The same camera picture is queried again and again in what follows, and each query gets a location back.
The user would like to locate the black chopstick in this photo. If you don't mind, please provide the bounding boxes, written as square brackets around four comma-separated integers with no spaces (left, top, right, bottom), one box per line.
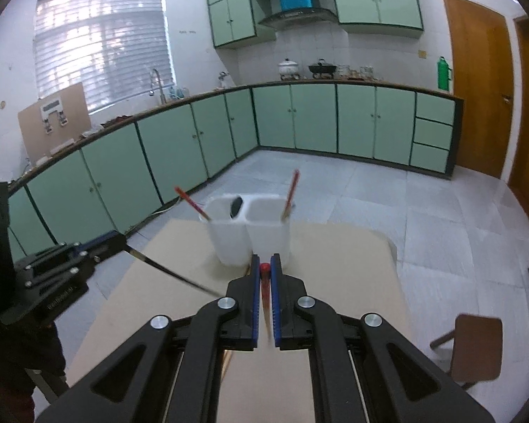
[124,245,223,298]

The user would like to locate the green lower kitchen cabinets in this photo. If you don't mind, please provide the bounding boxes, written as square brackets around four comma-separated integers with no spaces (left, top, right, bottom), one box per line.
[8,81,463,259]

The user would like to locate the brown wooden stool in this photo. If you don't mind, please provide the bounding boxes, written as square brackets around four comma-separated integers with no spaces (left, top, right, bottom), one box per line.
[430,313,504,391]

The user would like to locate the cardboard sheet with packaging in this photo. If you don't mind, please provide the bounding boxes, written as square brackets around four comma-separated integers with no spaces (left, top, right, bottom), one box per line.
[18,82,91,165]

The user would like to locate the white double utensil holder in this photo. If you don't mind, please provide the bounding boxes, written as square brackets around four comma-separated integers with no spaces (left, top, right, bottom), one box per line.
[199,194,290,268]

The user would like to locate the black spoon in holder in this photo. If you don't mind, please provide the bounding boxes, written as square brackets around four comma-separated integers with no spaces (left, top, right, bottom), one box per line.
[230,196,243,219]

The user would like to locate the chrome sink faucet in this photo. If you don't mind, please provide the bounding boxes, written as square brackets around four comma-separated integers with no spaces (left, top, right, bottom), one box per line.
[149,68,166,104]

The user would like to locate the window blinds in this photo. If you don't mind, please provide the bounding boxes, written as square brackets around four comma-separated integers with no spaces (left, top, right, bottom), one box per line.
[33,0,176,112]

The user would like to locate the metal kettle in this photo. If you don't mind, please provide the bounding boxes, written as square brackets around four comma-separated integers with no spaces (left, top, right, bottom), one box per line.
[218,71,230,89]

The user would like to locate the white cooking pot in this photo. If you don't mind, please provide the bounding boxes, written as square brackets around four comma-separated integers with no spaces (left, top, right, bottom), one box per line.
[278,58,301,81]

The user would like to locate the black wok on stove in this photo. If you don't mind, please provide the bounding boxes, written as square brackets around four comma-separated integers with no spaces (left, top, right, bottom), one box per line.
[309,58,337,79]

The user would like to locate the black range hood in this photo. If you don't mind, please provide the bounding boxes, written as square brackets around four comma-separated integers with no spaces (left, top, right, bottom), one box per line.
[257,7,338,32]

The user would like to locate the green thermos bottle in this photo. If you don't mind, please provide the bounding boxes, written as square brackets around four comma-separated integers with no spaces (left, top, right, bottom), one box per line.
[437,56,452,92]

